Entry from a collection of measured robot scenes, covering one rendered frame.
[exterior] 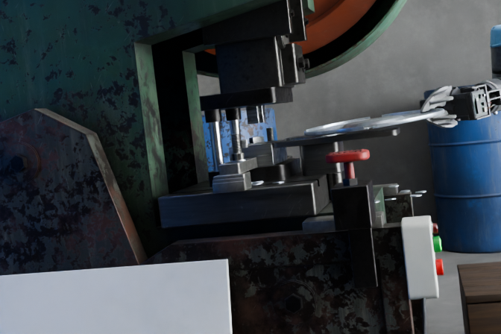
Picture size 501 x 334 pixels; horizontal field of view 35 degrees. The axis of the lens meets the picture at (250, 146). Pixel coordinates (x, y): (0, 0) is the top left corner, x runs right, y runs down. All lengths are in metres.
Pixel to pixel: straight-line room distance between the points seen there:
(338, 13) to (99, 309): 0.94
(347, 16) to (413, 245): 0.78
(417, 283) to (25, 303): 0.73
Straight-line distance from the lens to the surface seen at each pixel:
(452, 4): 4.97
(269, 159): 1.60
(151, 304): 1.48
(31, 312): 1.58
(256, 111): 1.65
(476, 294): 2.02
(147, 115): 1.57
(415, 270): 1.39
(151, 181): 1.55
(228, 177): 1.45
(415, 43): 4.95
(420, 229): 1.38
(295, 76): 1.61
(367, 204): 1.29
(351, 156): 1.29
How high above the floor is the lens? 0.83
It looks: 2 degrees down
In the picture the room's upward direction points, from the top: 7 degrees counter-clockwise
